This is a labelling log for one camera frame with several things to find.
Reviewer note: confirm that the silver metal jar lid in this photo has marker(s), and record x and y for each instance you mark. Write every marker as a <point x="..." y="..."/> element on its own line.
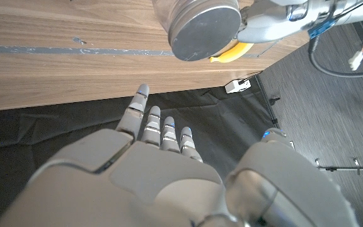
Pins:
<point x="205" y="34"/>

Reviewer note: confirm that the black backdrop stand pole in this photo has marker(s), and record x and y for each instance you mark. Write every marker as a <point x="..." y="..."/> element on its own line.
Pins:
<point x="265" y="97"/>

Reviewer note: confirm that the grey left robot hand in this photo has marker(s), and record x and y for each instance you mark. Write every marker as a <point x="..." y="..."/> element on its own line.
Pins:
<point x="273" y="19"/>

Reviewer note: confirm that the black door hook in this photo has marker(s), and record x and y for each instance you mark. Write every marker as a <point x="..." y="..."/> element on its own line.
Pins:
<point x="274" y="101"/>

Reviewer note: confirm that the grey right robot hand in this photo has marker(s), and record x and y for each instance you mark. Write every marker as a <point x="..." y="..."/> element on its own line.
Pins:
<point x="137" y="183"/>

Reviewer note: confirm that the yellow toy banana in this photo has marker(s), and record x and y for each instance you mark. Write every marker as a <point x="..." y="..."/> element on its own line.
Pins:
<point x="235" y="53"/>

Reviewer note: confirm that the white power outlet box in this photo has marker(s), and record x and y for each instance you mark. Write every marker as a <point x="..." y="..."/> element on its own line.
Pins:
<point x="236" y="86"/>

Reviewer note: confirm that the clear plastic jar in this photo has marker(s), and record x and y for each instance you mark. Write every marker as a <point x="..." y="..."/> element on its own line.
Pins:
<point x="162" y="12"/>

